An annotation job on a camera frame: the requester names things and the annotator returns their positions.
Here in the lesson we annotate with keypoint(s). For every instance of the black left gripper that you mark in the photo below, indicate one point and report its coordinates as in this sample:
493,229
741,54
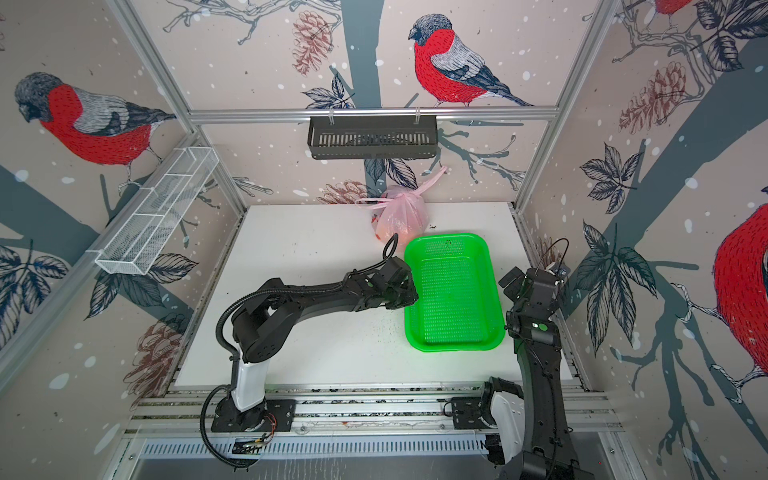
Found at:
412,294

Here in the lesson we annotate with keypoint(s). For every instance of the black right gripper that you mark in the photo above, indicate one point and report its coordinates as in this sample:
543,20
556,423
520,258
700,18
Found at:
519,285

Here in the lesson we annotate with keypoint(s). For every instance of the pink plastic bag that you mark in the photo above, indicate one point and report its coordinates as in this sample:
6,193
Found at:
401,211

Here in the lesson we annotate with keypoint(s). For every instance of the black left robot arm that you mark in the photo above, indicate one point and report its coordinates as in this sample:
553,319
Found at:
255,327

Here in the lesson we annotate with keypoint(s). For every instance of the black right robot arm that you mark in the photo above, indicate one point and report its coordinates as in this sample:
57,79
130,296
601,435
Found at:
530,417

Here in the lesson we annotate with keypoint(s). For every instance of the green plastic basket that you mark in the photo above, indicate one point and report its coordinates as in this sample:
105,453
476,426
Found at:
458,306

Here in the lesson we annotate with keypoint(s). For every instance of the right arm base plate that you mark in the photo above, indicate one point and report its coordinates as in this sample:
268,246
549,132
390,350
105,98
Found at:
471,413

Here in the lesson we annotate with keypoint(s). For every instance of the black hanging wall basket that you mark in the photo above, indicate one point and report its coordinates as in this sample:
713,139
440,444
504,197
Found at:
373,137

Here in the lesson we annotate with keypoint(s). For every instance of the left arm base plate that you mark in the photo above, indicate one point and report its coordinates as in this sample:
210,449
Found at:
269,416

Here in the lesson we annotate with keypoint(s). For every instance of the white wire mesh shelf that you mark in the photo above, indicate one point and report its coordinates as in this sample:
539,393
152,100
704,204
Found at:
141,238

